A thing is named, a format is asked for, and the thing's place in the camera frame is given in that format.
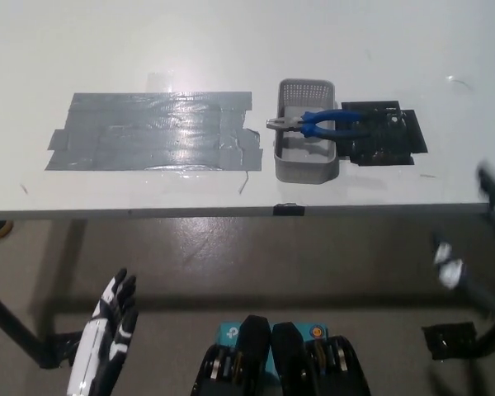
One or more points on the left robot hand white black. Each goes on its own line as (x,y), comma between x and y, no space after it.
(91,350)

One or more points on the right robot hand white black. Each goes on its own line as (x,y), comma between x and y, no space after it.
(449,268)

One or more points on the grey plastic basket container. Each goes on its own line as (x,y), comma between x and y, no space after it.
(303,167)

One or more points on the grey duct tape patch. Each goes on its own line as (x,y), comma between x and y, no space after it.
(148,132)

